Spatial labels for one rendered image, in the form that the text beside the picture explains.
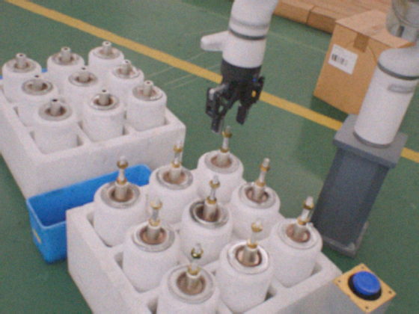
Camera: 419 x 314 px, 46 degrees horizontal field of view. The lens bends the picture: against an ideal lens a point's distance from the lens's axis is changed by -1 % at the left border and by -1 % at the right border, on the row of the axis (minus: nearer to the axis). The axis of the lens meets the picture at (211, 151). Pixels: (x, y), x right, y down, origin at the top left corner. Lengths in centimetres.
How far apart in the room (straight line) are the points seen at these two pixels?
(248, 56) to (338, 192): 47
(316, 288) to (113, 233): 39
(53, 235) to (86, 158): 20
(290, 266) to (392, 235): 55
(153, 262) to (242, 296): 16
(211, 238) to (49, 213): 43
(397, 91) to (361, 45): 74
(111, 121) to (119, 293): 46
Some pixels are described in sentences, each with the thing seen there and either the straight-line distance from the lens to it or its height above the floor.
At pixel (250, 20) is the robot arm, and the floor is 58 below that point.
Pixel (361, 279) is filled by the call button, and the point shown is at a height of 33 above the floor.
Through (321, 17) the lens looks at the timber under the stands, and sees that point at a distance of 262.
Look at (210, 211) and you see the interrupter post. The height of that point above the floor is 27.
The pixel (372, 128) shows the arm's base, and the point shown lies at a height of 34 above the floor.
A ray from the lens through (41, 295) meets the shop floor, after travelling 112.
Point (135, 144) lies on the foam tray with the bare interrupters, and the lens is 123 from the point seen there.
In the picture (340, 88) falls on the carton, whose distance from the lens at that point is 190.
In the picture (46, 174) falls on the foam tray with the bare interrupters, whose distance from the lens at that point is 117.
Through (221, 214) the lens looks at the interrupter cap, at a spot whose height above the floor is 25.
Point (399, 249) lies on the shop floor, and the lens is 141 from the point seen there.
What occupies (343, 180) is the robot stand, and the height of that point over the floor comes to 20.
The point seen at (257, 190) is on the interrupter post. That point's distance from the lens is 98.
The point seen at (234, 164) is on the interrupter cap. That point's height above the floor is 25.
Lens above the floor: 88
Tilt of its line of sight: 35 degrees down
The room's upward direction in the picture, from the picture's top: 10 degrees clockwise
